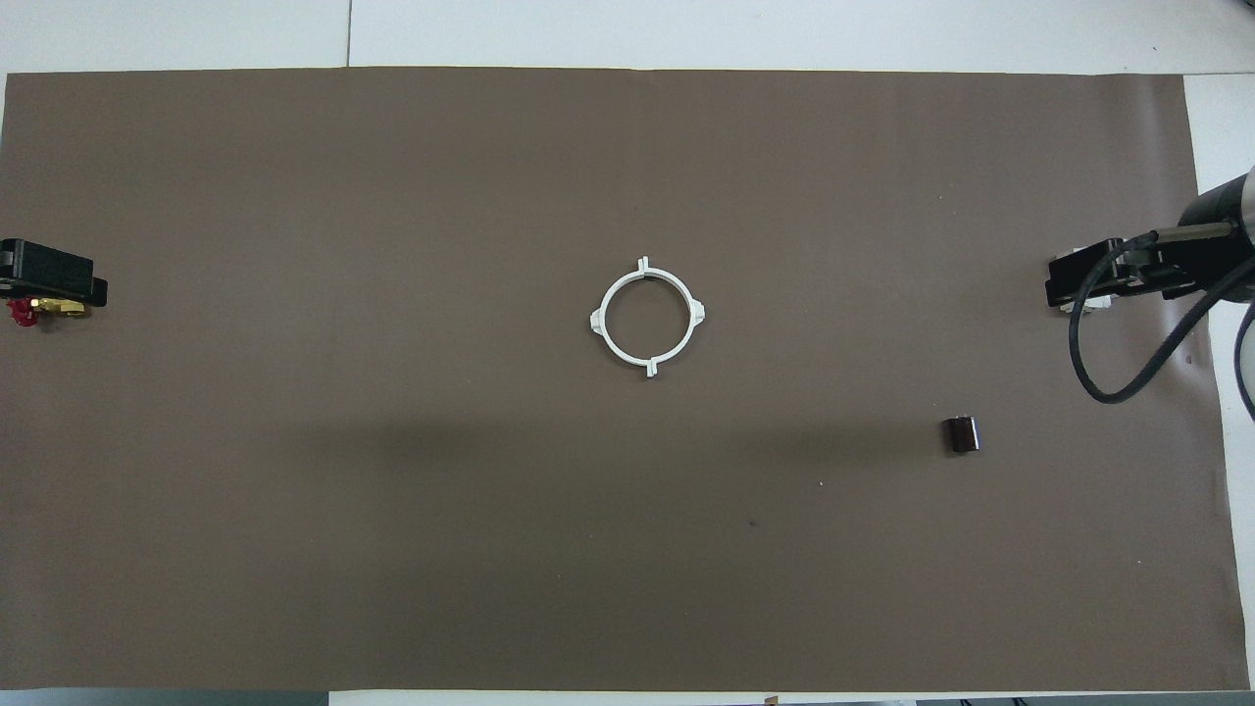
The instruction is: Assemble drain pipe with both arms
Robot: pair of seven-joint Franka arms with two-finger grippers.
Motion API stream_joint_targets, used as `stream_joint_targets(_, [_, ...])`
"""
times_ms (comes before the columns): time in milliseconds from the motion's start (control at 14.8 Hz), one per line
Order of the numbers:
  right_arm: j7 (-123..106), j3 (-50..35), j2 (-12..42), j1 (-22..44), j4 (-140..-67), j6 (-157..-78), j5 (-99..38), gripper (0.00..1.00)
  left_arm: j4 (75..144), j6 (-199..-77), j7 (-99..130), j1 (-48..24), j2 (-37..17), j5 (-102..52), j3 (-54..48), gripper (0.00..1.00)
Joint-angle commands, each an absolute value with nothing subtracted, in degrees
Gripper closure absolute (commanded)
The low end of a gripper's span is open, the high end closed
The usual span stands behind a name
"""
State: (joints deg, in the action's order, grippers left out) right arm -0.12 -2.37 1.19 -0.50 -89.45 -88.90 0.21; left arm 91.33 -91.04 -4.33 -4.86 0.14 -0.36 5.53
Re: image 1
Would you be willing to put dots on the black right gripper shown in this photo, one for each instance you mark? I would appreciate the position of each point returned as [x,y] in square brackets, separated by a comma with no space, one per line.
[1118,270]

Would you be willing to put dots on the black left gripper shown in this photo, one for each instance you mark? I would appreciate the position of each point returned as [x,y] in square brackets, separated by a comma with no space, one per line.
[44,265]

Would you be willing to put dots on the white half pipe clamp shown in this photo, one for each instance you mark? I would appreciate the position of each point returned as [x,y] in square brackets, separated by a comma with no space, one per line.
[691,314]
[606,333]

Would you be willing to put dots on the grey circuit breaker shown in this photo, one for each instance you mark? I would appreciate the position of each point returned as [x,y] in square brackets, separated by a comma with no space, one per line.
[1086,302]

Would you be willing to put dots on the red and brass valve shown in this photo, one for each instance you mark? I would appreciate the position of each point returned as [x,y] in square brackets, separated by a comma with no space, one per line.
[22,312]

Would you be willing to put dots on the small dark brown cylinder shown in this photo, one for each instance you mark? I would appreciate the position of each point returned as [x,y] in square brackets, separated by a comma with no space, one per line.
[961,434]

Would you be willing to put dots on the brown table mat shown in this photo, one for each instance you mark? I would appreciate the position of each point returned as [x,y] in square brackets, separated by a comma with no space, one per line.
[627,539]

